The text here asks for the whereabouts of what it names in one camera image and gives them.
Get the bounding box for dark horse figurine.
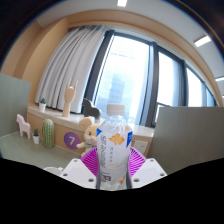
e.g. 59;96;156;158
81;97;102;120

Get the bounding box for ceiling lights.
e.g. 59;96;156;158
116;0;224;83

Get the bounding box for wooden hand sculpture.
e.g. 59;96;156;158
61;77;79;118

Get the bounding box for clear plastic water bottle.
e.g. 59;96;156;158
96;103;134;191

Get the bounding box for round purple number sign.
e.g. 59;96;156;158
63;131;82;149

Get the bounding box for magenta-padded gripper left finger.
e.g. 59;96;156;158
59;147;100;189

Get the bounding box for white wall socket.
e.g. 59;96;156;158
132;140;149;156

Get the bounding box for tall green cactus ornament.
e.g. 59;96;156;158
41;118;56;150

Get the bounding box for large grey desk partition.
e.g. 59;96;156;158
146;105;224;175

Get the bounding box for beige mouse plush toy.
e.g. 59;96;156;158
75;116;101;158

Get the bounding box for pink horse figurine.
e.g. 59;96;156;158
16;113;32;140

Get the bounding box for small potted plant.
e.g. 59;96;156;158
38;97;48;113
31;128;41;145

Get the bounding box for pale green desk partition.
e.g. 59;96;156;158
0;72;33;138

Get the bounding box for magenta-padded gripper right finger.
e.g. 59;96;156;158
128;146;168;189

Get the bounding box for white curtain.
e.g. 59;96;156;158
34;25;107;114

